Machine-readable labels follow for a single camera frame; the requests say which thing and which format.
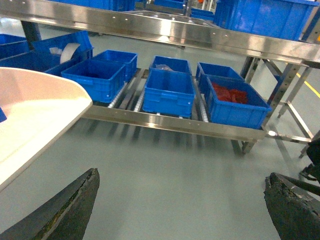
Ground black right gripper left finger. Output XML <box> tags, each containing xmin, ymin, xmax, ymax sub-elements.
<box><xmin>0</xmin><ymin>168</ymin><xmax>100</xmax><ymax>240</ymax></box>

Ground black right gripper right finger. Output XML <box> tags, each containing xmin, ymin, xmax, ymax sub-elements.
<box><xmin>264</xmin><ymin>172</ymin><xmax>320</xmax><ymax>240</ymax></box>

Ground beige plastic scoop tray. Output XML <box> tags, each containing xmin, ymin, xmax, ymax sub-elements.
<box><xmin>0</xmin><ymin>67</ymin><xmax>93</xmax><ymax>190</ymax></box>

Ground blue 3D printed part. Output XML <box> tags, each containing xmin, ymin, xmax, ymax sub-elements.
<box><xmin>0</xmin><ymin>107</ymin><xmax>7</xmax><ymax>123</ymax></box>

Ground stainless steel roller shelf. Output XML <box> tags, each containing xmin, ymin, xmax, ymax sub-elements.
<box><xmin>0</xmin><ymin>0</ymin><xmax>320</xmax><ymax>158</ymax></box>

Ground large blue bin upper shelf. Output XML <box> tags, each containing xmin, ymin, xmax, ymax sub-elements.
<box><xmin>214</xmin><ymin>0</ymin><xmax>320</xmax><ymax>41</ymax></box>

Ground blue bin with red parts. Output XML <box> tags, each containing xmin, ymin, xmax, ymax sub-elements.
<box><xmin>204</xmin><ymin>76</ymin><xmax>272</xmax><ymax>129</ymax></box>

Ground red parts in bin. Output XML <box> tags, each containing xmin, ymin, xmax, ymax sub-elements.
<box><xmin>212</xmin><ymin>83</ymin><xmax>248</xmax><ymax>104</ymax></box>

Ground blue bin front left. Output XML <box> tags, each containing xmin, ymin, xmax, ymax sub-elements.
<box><xmin>61</xmin><ymin>59</ymin><xmax>126</xmax><ymax>103</ymax></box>

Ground blue bin front middle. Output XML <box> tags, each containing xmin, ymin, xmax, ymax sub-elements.
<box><xmin>142</xmin><ymin>69</ymin><xmax>196</xmax><ymax>118</ymax></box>

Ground tilted blue bin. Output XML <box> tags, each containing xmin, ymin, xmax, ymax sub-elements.
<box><xmin>0</xmin><ymin>30</ymin><xmax>94</xmax><ymax>77</ymax></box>

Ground blue bin rear left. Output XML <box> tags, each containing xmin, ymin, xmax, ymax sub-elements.
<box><xmin>93</xmin><ymin>49</ymin><xmax>138</xmax><ymax>83</ymax></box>

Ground blue bin rear right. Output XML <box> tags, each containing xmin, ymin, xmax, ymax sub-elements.
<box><xmin>195</xmin><ymin>62</ymin><xmax>245</xmax><ymax>94</ymax></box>

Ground blue bin rear middle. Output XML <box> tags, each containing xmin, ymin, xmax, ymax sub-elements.
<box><xmin>149</xmin><ymin>55</ymin><xmax>192</xmax><ymax>75</ymax></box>

